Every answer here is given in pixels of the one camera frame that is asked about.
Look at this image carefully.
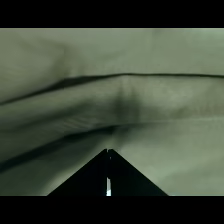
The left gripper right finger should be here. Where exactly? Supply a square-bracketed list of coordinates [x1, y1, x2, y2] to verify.
[107, 148, 169, 197]

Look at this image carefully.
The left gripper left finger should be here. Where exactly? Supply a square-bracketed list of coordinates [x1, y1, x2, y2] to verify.
[47, 148, 109, 197]

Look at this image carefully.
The brown T-shirt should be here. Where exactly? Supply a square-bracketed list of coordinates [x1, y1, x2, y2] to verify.
[0, 28, 224, 197]

